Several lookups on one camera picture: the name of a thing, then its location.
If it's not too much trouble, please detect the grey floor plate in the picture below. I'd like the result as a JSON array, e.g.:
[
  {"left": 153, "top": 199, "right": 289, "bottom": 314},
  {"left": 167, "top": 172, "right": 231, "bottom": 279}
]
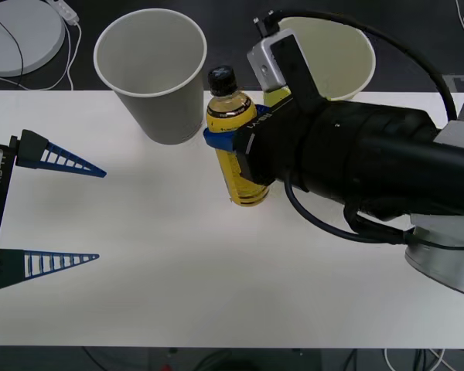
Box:
[{"left": 442, "top": 73, "right": 464, "bottom": 93}]

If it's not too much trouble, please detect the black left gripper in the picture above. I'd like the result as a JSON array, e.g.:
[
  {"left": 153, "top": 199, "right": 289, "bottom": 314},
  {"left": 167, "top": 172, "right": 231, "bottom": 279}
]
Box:
[{"left": 0, "top": 129, "right": 107, "bottom": 291}]

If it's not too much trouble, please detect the white power strip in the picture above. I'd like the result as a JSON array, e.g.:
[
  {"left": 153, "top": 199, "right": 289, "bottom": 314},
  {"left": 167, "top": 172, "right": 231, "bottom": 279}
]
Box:
[{"left": 47, "top": 0, "right": 80, "bottom": 25}]

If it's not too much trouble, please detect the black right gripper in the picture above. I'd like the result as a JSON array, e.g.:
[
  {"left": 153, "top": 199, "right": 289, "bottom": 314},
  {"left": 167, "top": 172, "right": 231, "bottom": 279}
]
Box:
[{"left": 203, "top": 98, "right": 315, "bottom": 187}]

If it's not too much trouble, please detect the round pale grey stand base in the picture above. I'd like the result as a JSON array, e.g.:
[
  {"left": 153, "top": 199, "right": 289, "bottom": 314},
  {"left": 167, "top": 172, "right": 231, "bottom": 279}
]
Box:
[{"left": 0, "top": 0, "right": 67, "bottom": 77}]

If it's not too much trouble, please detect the thin black cable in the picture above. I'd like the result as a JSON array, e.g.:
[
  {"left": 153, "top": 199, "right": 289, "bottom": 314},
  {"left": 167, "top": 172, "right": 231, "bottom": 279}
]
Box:
[{"left": 0, "top": 5, "right": 26, "bottom": 84}]

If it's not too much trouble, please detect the grey plastic bin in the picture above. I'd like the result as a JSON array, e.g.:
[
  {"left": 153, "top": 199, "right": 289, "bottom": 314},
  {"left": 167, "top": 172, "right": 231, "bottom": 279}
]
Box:
[{"left": 93, "top": 9, "right": 209, "bottom": 146}]

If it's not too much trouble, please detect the white power strip cable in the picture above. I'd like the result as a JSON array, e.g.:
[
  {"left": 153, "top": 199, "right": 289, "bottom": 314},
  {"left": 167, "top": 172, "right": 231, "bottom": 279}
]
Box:
[{"left": 0, "top": 21, "right": 83, "bottom": 92}]

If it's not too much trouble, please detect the yellow drink bottle black cap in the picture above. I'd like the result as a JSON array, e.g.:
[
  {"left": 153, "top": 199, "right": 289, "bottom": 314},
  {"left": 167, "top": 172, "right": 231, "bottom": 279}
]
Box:
[{"left": 204, "top": 65, "right": 271, "bottom": 208}]

